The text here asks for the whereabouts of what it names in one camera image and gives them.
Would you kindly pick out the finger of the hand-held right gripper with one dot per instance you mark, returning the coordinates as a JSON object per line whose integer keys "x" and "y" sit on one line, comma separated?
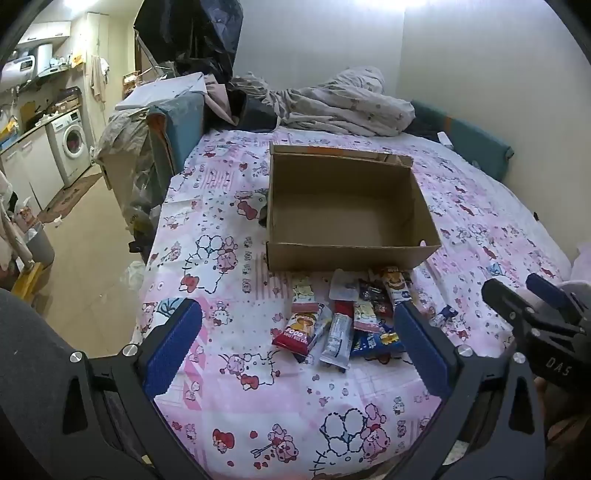
{"x": 551, "y": 290}
{"x": 505, "y": 297}

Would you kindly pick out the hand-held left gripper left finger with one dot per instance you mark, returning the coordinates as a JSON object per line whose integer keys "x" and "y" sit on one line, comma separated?
{"x": 173, "y": 346}

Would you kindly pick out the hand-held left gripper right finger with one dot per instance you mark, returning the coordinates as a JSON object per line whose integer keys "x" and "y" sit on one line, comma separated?
{"x": 422, "y": 350}

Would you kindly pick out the blue snack packet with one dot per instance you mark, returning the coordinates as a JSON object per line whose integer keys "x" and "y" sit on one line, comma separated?
{"x": 369, "y": 344}

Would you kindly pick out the yellow pink cartoon snack packet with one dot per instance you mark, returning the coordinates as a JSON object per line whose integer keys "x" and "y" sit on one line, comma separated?
{"x": 304, "y": 290}
{"x": 364, "y": 316}

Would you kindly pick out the brown white snack packet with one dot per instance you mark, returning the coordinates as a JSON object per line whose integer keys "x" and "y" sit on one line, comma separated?
{"x": 396, "y": 281}

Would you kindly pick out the dark snack packet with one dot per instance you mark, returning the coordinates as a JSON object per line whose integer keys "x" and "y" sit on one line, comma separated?
{"x": 371, "y": 293}

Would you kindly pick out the silver white snack bar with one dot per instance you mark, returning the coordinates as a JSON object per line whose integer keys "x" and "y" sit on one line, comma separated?
{"x": 337, "y": 341}

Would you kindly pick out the red cake snack packet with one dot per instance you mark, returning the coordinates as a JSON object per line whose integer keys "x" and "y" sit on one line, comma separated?
{"x": 298, "y": 332}

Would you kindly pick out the brown cardboard box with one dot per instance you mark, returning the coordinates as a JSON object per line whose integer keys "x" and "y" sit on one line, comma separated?
{"x": 341, "y": 207}

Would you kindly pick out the white cloth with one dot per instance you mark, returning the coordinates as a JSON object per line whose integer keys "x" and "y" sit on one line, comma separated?
{"x": 581, "y": 272}

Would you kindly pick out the small blue white candy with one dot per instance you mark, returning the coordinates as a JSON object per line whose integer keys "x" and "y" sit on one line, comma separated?
{"x": 444, "y": 314}

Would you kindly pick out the white plastic bag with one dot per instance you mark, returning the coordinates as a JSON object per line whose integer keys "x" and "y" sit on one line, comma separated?
{"x": 132, "y": 275}

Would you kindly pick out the clear plastic snack packet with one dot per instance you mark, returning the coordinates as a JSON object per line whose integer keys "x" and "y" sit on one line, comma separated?
{"x": 344, "y": 286}

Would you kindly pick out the pink cartoon printed bed sheet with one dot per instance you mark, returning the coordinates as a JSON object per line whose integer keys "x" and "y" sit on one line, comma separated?
{"x": 240, "y": 230}

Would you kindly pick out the yellow stool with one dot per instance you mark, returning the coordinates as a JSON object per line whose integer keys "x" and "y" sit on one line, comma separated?
{"x": 27, "y": 281}

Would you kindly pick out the teal bed cushion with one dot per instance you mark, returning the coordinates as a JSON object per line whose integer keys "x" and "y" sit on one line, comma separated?
{"x": 471, "y": 136}

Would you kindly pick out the grey trash bin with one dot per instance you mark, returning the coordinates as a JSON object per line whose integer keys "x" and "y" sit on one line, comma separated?
{"x": 40, "y": 244}

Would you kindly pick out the small white remote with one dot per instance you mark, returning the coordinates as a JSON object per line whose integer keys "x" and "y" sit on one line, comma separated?
{"x": 445, "y": 138}

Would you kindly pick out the patterned floor rug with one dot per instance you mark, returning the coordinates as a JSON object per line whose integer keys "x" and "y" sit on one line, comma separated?
{"x": 69, "y": 196}

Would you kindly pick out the teal orange-edged cushion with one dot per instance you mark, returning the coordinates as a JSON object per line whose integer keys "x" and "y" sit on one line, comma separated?
{"x": 182, "y": 129}

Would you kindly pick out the clear plastic bag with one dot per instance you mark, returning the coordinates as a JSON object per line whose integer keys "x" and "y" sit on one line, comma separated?
{"x": 122, "y": 134}

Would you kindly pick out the white kitchen cabinet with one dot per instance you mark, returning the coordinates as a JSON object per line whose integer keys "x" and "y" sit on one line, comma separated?
{"x": 37, "y": 166}

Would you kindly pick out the white washing machine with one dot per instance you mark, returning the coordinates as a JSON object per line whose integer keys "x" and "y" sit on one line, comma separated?
{"x": 71, "y": 141}

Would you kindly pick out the pink cloth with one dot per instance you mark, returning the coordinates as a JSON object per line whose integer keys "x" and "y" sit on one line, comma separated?
{"x": 219, "y": 99}

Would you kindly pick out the crumpled floral duvet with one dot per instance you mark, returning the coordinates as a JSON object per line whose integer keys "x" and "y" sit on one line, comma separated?
{"x": 346, "y": 101}

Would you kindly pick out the white flat board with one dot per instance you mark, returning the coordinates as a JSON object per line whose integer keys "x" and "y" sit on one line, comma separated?
{"x": 161, "y": 90}

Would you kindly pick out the hanging beige towel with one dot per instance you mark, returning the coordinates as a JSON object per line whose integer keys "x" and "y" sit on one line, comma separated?
{"x": 98, "y": 76}

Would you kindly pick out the black plastic bag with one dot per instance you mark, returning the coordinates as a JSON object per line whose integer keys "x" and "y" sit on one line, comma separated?
{"x": 194, "y": 32}

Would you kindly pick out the white water heater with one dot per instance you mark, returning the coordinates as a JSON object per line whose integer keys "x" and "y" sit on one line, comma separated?
{"x": 44, "y": 57}

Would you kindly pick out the white wall cabinet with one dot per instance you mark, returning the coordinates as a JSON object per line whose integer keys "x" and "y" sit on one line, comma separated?
{"x": 46, "y": 33}

